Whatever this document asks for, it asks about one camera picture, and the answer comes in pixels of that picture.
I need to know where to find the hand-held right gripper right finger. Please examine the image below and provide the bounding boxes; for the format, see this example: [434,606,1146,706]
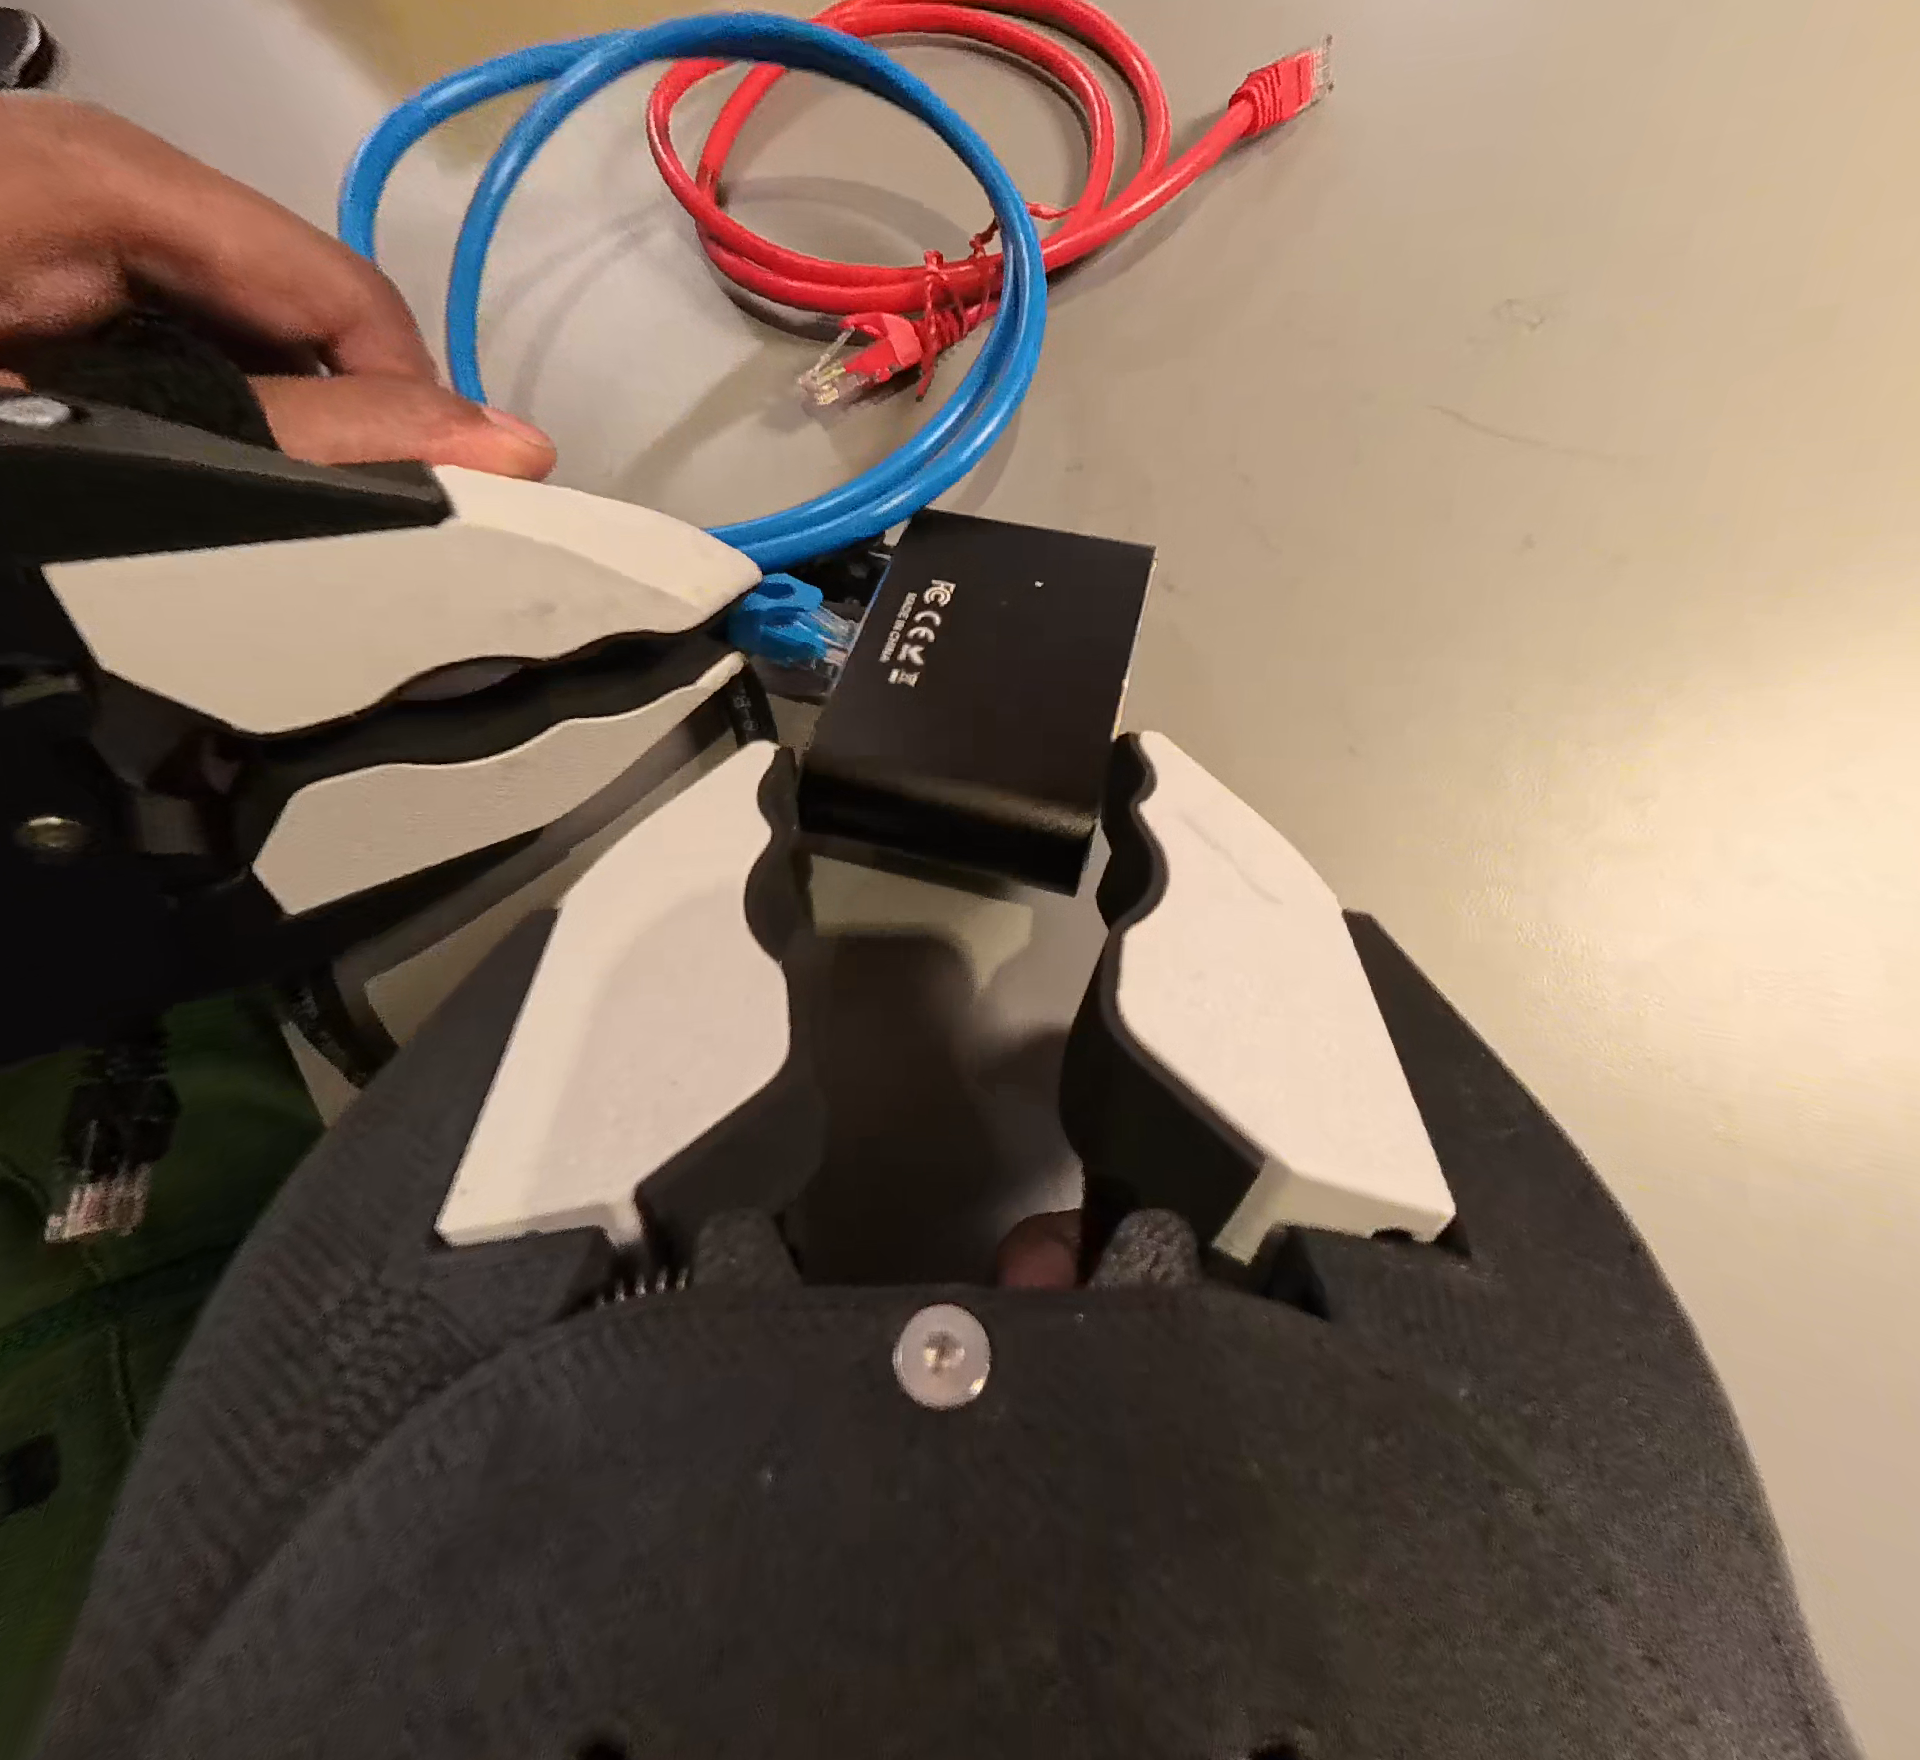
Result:
[1060,732,1461,1266]

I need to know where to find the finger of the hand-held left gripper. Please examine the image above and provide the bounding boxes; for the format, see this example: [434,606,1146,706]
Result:
[227,642,782,920]
[42,461,767,739]

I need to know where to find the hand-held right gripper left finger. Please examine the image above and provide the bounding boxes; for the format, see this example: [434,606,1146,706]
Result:
[433,739,831,1252]

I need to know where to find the blue ethernet cable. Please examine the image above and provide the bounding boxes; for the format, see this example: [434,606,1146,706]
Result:
[340,13,1050,710]

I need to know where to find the black network switch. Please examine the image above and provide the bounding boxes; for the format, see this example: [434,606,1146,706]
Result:
[795,510,1161,896]

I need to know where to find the person's right hand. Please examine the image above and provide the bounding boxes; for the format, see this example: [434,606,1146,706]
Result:
[994,1207,1085,1295]

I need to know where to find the person's left hand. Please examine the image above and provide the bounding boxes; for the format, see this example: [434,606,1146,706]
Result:
[0,94,562,482]

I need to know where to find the red ethernet cable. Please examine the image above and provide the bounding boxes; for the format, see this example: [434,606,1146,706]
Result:
[645,0,1338,409]

